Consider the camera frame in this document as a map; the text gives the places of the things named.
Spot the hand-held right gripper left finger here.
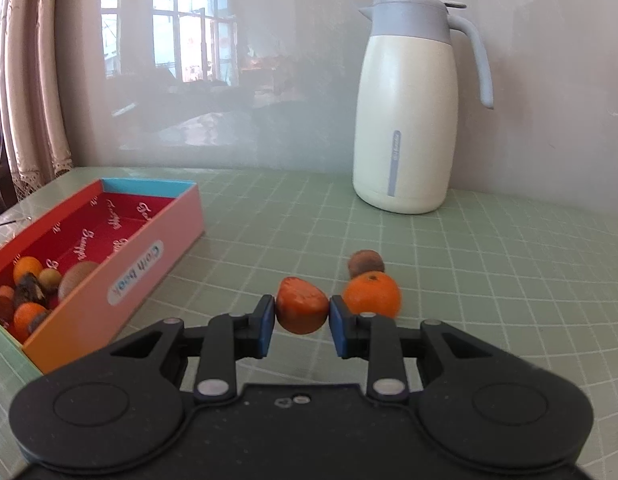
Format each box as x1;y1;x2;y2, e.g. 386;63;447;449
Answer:
109;295;276;401

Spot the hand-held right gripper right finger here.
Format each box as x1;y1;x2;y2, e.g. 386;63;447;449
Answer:
329;296;492;403

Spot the red orange cardboard box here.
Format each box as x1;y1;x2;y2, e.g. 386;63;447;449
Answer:
0;177;206;376

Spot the brown kiwi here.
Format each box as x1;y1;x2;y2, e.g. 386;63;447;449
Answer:
58;261;100;301

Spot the dark purple passion fruit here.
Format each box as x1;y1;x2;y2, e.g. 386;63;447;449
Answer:
14;274;52;308

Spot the orange mandarin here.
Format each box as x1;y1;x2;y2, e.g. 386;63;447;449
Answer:
343;271;402;318
13;302;47;343
13;256;44;283

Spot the small brown round nut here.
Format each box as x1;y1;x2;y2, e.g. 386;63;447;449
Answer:
348;250;386;280

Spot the green checked tablecloth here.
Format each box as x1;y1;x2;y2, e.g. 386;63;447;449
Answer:
0;166;618;480

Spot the white thermos jug grey lid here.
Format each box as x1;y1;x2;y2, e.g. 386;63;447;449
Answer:
351;0;495;216

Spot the beige curtain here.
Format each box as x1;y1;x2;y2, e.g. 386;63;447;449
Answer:
0;0;72;201

